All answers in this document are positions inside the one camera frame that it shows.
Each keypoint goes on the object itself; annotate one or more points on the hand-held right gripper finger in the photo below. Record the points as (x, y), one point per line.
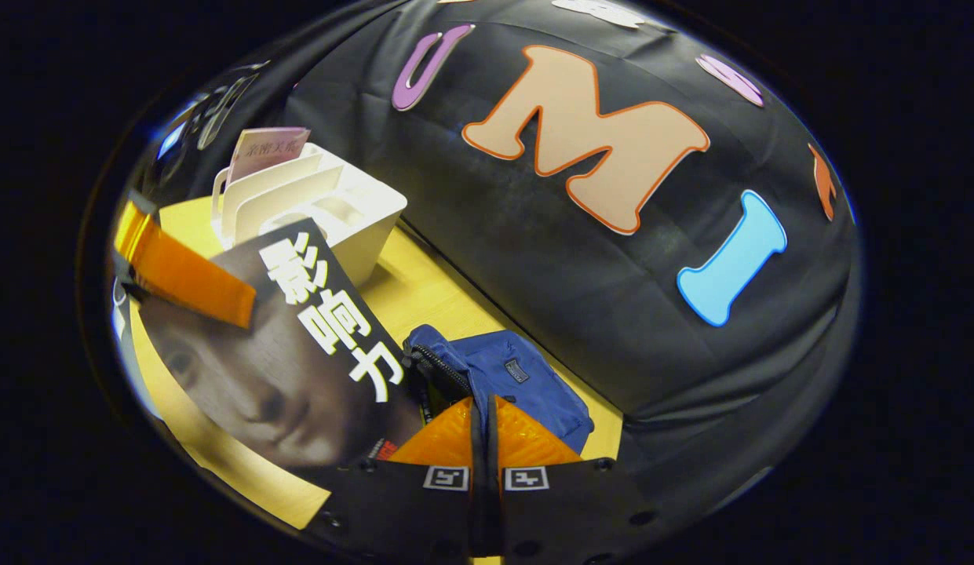
(477, 455)
(493, 455)

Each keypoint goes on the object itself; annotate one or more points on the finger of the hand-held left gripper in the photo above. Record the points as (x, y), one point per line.
(188, 271)

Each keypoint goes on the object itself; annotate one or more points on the blue schoolbag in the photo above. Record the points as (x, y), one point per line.
(526, 377)

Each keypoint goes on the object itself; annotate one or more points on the dark book with face cover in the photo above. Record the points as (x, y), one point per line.
(259, 392)

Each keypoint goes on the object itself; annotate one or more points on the pink book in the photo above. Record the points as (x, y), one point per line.
(267, 149)

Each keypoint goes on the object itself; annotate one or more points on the white bookshelf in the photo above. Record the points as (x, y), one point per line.
(361, 212)

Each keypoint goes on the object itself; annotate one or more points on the black backdrop cloth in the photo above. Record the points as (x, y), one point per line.
(534, 275)

